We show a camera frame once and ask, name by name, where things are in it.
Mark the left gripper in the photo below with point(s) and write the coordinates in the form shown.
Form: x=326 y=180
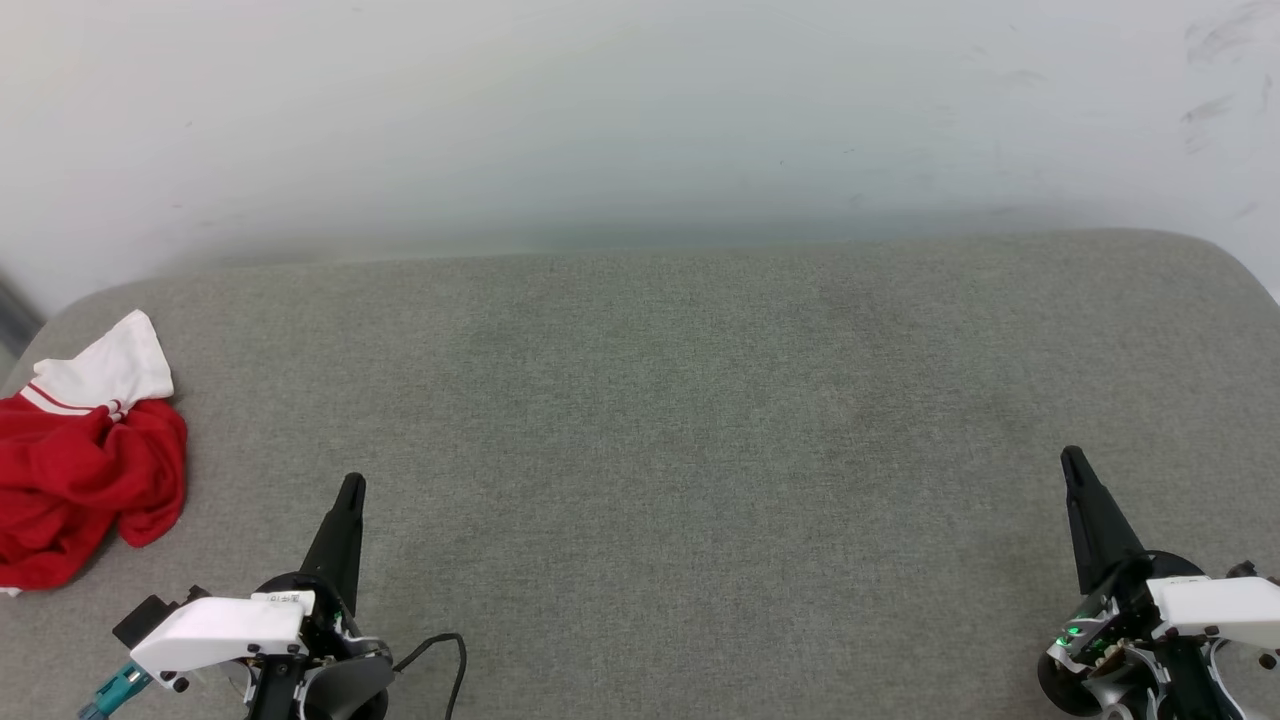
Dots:
x=345 y=685

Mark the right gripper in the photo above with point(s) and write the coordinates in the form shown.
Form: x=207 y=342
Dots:
x=1100 y=660

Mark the red and white shirt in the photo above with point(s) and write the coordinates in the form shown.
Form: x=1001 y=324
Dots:
x=80 y=470

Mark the grey fabric sofa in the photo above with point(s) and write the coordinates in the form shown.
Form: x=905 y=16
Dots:
x=650 y=450

